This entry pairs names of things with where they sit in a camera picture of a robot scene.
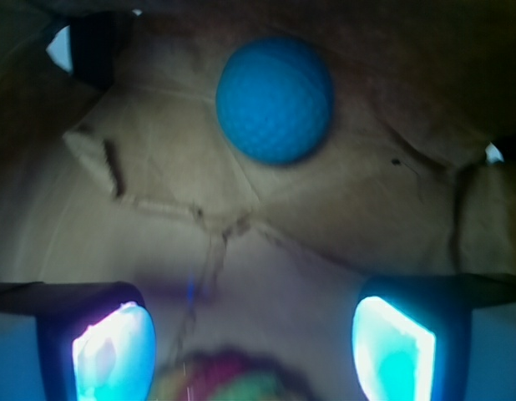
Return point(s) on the brown paper bag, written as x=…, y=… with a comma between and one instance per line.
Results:
x=113, y=167

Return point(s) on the blue dimpled ball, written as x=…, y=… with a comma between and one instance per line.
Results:
x=274, y=100

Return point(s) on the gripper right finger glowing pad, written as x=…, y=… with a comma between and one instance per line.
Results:
x=436, y=337

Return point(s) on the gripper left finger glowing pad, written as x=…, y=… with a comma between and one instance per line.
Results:
x=75, y=341

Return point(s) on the multicolour twisted rope toy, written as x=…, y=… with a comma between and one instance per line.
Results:
x=229, y=374

